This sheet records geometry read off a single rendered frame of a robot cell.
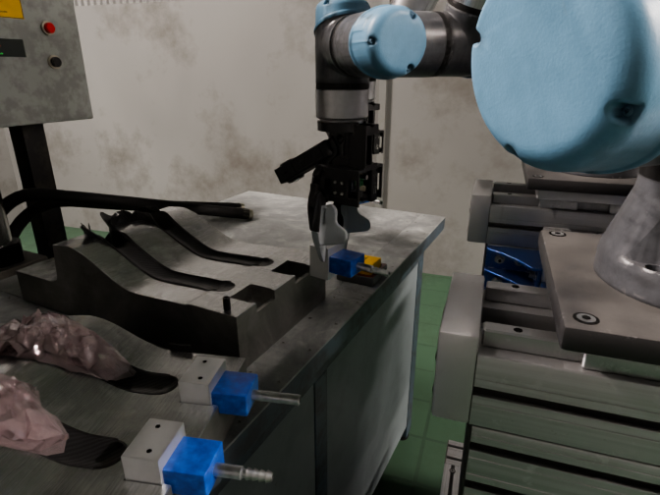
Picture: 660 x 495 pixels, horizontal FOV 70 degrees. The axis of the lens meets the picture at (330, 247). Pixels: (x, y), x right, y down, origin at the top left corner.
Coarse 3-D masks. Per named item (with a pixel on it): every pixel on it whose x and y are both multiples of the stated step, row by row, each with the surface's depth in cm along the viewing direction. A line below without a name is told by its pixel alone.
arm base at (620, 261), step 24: (648, 168) 36; (648, 192) 36; (624, 216) 38; (648, 216) 35; (600, 240) 41; (624, 240) 37; (648, 240) 35; (600, 264) 39; (624, 264) 36; (648, 264) 35; (624, 288) 36; (648, 288) 34
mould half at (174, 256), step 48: (96, 240) 79; (144, 240) 83; (48, 288) 82; (96, 288) 76; (144, 288) 73; (192, 288) 72; (240, 288) 71; (288, 288) 74; (144, 336) 74; (192, 336) 68; (240, 336) 65
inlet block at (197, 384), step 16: (192, 368) 54; (208, 368) 54; (224, 368) 55; (192, 384) 51; (208, 384) 51; (224, 384) 53; (240, 384) 53; (256, 384) 55; (192, 400) 52; (208, 400) 52; (224, 400) 52; (240, 400) 51; (256, 400) 53; (272, 400) 52; (288, 400) 52
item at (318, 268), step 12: (312, 252) 75; (336, 252) 75; (348, 252) 75; (312, 264) 76; (324, 264) 74; (336, 264) 73; (348, 264) 72; (360, 264) 73; (324, 276) 75; (348, 276) 73
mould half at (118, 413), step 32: (96, 320) 61; (128, 352) 59; (160, 352) 61; (32, 384) 50; (64, 384) 51; (96, 384) 53; (64, 416) 48; (96, 416) 50; (128, 416) 50; (160, 416) 50; (192, 416) 50; (224, 416) 54; (0, 448) 43; (0, 480) 41; (32, 480) 42; (64, 480) 42; (96, 480) 42
